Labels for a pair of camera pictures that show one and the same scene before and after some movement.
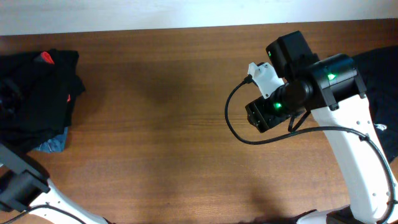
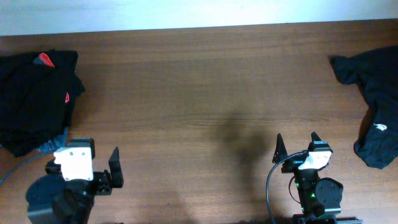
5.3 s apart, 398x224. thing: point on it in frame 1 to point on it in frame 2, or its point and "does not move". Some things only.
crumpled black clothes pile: x=377 y=68 does not move
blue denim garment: x=55 y=144 does not move
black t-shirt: x=37 y=96 does not move
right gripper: x=263 y=116 to x=293 y=163
